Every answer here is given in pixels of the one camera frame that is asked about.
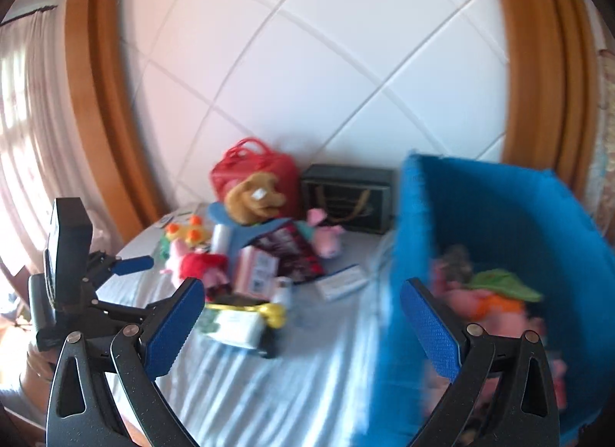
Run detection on pink pig plush plaid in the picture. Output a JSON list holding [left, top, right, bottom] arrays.
[[251, 208, 344, 284]]

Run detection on pig plush red dress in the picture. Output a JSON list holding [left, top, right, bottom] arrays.
[[161, 239, 231, 301]]

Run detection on red bear-face case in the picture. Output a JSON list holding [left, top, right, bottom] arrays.
[[209, 137, 302, 218]]

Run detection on white lint roller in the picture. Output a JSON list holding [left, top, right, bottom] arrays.
[[211, 223, 233, 256]]

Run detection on small white blue box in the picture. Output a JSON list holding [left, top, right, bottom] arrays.
[[315, 265, 369, 301]]

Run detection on dark green gift box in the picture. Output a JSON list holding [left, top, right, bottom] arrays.
[[300, 164, 395, 234]]

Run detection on blue plastic hanger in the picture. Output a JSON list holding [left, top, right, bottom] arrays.
[[208, 203, 290, 259]]

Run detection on brown beaver plush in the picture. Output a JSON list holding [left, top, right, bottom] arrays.
[[224, 172, 287, 225]]

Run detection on pink white tissue pack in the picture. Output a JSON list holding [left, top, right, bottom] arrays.
[[233, 246, 279, 300]]

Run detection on yellow duck plush green hood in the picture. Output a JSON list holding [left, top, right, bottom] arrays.
[[158, 214, 213, 259]]

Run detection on yellow duck clip tongs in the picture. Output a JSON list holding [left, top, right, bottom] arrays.
[[204, 302, 287, 329]]

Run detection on striped light blue bedsheet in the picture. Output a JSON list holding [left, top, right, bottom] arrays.
[[95, 205, 401, 447]]

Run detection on white bottle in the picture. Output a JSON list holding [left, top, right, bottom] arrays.
[[271, 276, 293, 311]]

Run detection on plush with green hat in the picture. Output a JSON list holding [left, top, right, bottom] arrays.
[[423, 245, 567, 415]]

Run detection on white green carton box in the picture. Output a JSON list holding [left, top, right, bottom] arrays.
[[196, 309, 266, 350]]

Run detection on blue plastic storage bin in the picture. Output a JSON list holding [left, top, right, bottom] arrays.
[[359, 155, 614, 446]]

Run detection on white remote control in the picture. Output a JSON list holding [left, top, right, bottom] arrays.
[[160, 203, 201, 228]]

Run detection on pink curtain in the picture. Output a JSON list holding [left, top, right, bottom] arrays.
[[1, 6, 113, 273]]

